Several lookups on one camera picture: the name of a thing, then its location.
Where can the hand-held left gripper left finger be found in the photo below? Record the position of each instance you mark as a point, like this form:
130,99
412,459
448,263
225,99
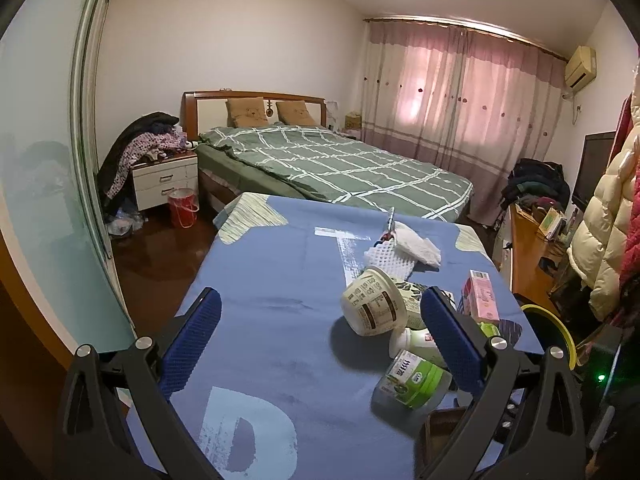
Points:
192,340

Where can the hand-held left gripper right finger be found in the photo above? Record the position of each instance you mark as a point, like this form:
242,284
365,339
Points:
450,340

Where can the yellow-rimmed waste bin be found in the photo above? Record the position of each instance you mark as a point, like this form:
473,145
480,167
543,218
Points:
547,317

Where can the white toothpaste tube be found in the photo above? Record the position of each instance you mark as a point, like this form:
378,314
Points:
389,222

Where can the small white plastic bottle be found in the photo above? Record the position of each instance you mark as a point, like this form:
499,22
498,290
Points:
412,342

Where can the pink drink carton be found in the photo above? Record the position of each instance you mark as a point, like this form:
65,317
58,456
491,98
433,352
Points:
481,297

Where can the leaf-patterned paper cup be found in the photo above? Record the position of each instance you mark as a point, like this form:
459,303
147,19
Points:
412,302

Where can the green-label yogurt cup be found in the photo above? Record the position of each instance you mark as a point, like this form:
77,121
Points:
407,377

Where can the large white yogurt cup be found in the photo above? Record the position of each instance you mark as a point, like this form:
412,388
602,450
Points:
372,302

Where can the brown cardboard box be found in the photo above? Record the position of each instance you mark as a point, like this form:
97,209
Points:
445,430

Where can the white foam net sleeve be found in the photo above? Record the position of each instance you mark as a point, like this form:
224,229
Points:
387,262

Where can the crumpled white tissue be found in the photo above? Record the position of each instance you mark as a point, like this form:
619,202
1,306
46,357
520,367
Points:
417,245

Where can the blue printed table cloth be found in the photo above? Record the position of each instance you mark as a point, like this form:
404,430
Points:
280,280

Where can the wooden desk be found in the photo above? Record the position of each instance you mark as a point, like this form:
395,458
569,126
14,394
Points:
527,255

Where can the red plastic bucket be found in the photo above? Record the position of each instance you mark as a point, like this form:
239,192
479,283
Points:
182,210

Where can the plastic bags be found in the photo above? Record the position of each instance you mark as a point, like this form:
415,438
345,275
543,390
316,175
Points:
122,220

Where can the small printed box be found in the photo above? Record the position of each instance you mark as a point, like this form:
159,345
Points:
550,225

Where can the red hanging garment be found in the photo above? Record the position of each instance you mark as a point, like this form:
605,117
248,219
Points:
631,240

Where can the white nightstand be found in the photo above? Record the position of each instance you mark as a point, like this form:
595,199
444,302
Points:
162,182

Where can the cream puffer jacket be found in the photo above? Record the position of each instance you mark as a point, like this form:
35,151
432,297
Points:
607,220

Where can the pile of dark clothes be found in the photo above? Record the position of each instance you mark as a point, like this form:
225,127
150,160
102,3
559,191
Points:
537,180

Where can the pile of mixed clothes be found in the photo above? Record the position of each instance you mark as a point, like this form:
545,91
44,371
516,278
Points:
142,142

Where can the frosted glass sliding door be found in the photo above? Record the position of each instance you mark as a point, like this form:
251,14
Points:
45,185

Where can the bed with green plaid duvet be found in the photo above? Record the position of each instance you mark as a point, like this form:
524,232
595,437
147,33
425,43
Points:
325,165

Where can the black television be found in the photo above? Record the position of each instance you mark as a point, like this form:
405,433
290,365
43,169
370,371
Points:
592,170

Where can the wooden bed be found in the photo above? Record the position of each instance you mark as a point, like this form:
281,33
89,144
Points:
210,107

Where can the brown pillow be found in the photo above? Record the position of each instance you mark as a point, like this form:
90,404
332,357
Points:
247,112
296,112

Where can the pink curtain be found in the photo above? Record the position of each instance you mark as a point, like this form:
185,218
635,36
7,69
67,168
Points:
450,105

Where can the yellow tissue box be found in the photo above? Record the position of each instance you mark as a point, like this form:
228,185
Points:
352,122

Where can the beige air conditioner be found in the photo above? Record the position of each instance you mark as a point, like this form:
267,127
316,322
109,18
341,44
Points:
581,67

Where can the curtain rod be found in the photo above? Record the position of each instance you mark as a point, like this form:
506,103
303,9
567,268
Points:
465,24

